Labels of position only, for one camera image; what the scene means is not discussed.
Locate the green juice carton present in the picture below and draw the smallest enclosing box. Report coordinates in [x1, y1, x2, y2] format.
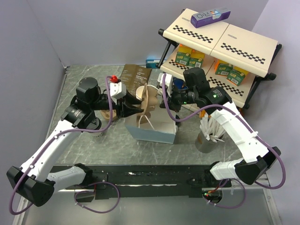
[188, 57, 204, 68]
[226, 69, 246, 86]
[175, 52, 190, 66]
[215, 63, 233, 76]

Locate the single white paper cup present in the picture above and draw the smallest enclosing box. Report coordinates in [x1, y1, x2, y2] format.
[91, 132, 105, 139]

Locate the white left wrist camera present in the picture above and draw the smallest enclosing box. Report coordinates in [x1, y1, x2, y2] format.
[110, 75, 127, 99]

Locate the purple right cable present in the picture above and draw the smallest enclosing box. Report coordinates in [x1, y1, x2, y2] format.
[161, 74, 286, 209]

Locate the white paper cup stack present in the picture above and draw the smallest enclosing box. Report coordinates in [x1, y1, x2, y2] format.
[135, 86, 144, 100]

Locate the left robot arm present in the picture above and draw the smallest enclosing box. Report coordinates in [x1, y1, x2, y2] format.
[7, 76, 142, 207]

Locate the brown pulp cup carrier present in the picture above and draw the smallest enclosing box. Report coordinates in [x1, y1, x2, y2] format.
[100, 110, 118, 121]

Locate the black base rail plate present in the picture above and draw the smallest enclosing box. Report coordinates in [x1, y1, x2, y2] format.
[66, 165, 220, 200]

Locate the blue R&O box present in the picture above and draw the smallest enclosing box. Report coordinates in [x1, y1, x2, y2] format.
[145, 58, 160, 68]

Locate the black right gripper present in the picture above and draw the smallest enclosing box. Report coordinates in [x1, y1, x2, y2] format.
[160, 82, 197, 113]

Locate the orange snack bag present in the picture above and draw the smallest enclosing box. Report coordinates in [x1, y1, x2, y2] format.
[199, 110, 209, 119]

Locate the separated brown cup carrier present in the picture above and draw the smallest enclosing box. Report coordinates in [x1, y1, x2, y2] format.
[138, 84, 158, 117]

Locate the light blue paper bag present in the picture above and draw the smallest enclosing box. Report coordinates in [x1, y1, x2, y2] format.
[125, 108, 178, 144]

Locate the purple R&O box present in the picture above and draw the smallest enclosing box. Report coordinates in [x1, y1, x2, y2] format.
[190, 7, 231, 28]

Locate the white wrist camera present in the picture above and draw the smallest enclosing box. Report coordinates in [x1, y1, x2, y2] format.
[157, 73, 173, 96]
[110, 75, 127, 99]

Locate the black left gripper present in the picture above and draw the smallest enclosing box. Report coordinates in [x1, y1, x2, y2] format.
[90, 89, 143, 118]

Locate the grey cup of stirrers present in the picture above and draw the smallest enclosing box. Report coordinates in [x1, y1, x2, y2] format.
[195, 113, 225, 153]

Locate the brown coffee bean bag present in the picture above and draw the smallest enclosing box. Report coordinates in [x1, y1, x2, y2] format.
[120, 64, 152, 95]

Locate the blue chip bag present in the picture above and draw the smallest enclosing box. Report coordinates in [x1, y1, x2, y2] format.
[173, 77, 187, 90]

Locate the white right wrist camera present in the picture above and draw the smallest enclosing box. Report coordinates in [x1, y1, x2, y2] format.
[157, 73, 173, 96]

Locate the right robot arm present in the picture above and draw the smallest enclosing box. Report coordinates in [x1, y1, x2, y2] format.
[157, 67, 286, 189]

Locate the cream checkered shelf rack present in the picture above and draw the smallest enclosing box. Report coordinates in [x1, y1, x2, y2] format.
[157, 8, 282, 109]

